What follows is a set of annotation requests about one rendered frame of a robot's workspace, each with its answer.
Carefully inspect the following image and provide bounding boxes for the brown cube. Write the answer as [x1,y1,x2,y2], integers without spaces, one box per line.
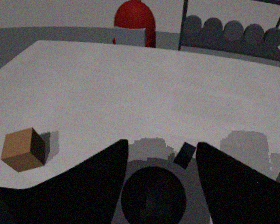
[0,127,46,172]

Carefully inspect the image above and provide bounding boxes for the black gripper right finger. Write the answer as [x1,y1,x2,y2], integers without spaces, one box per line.
[196,143,280,224]

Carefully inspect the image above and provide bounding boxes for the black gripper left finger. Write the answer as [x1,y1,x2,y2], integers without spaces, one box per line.
[0,139,128,224]

